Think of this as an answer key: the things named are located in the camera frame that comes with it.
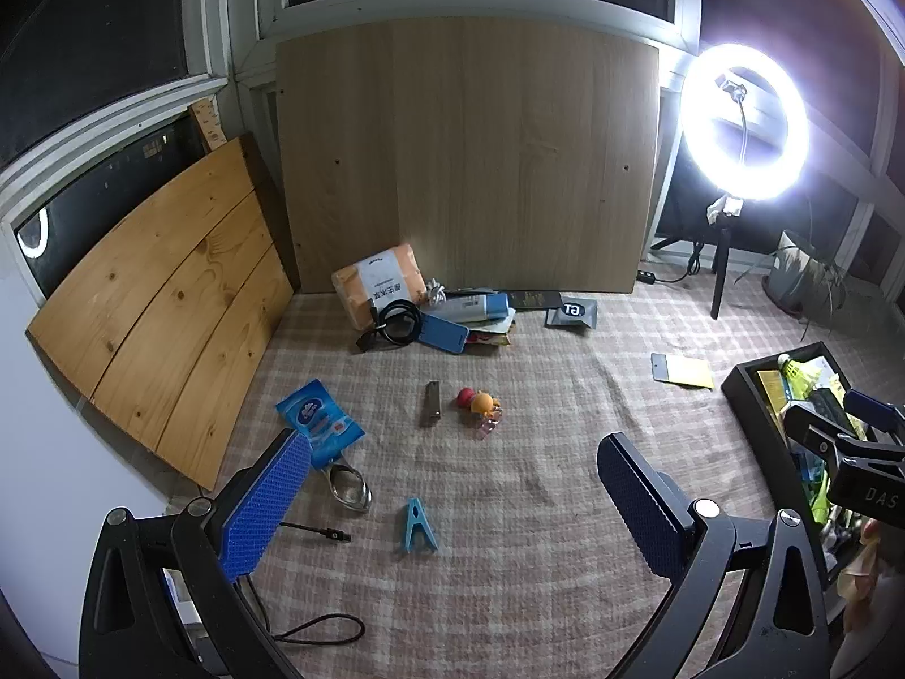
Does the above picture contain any ring light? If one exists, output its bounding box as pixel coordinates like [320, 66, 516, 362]
[680, 42, 811, 203]

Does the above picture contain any pink checkered blanket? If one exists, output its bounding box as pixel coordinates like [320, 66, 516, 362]
[162, 272, 905, 679]

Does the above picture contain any potted plant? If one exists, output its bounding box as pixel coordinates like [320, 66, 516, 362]
[735, 230, 860, 341]

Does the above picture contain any grey foil packet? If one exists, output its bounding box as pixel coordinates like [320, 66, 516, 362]
[544, 297, 598, 331]

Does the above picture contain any person's right hand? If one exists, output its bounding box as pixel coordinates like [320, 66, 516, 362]
[838, 519, 905, 644]

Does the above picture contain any white and blue box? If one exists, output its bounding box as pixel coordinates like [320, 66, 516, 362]
[431, 293, 511, 323]

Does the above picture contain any black coiled cable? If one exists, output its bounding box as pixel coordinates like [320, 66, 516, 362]
[354, 300, 425, 353]

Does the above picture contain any black tripod stand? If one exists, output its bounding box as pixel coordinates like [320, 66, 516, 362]
[650, 194, 745, 321]

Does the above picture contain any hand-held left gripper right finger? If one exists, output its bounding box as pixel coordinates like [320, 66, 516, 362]
[597, 431, 846, 679]

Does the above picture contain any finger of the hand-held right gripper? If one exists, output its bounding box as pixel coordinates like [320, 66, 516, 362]
[844, 389, 905, 440]
[783, 402, 905, 471]

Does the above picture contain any blue phone case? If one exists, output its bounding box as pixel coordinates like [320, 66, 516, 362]
[419, 312, 471, 355]

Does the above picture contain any black storage tray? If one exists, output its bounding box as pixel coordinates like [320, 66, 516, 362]
[721, 341, 905, 581]

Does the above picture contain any yellow paper packet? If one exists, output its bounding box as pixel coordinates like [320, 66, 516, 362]
[665, 357, 714, 390]

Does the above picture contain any blue clothes peg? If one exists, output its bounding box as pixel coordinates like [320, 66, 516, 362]
[394, 498, 439, 554]

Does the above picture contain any pine plank panel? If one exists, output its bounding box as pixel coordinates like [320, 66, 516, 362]
[27, 133, 296, 491]

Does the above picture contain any black usb cable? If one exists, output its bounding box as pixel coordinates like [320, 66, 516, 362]
[240, 522, 367, 652]

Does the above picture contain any blue wet wipes pack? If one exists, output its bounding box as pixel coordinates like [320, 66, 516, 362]
[275, 380, 365, 469]

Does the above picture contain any orange tissue pack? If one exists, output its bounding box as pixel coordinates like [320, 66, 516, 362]
[332, 242, 431, 330]

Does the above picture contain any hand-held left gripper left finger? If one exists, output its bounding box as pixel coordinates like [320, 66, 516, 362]
[79, 428, 312, 679]

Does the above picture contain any white window frame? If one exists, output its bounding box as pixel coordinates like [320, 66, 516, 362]
[0, 0, 704, 284]

